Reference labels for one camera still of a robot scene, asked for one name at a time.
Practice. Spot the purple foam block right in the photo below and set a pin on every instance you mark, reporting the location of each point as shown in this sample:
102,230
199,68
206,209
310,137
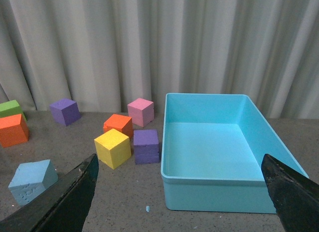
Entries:
146,146

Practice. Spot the purple foam block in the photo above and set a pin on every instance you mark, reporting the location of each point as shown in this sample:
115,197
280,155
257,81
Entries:
65,111
146,146

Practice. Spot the purple foam block back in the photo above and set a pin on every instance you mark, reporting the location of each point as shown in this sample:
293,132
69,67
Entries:
65,111

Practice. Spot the orange foam block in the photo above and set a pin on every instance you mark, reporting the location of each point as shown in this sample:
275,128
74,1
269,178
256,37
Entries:
121,123
13,130

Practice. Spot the grey curtain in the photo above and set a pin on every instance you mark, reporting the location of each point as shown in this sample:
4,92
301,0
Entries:
106,53

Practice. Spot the green foam block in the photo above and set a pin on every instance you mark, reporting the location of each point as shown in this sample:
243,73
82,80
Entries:
11,108

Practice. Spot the orange foam block right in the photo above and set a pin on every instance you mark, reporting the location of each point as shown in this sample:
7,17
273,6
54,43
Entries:
121,123

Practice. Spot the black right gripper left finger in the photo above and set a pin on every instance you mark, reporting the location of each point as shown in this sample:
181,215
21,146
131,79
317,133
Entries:
61,208

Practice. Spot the orange foam block left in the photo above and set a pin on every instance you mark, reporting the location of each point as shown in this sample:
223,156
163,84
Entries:
13,130

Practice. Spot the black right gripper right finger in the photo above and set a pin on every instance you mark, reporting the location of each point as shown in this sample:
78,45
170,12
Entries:
295,197

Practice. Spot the yellow foam block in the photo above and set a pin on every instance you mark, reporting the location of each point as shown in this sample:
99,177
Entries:
113,148

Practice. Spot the light blue plastic bin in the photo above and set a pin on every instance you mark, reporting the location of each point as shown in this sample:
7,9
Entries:
212,149

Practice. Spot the cracked light blue foam block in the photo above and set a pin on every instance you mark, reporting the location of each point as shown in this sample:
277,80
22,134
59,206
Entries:
32,179

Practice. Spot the pink foam block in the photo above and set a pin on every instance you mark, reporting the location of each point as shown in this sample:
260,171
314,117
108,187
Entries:
141,111

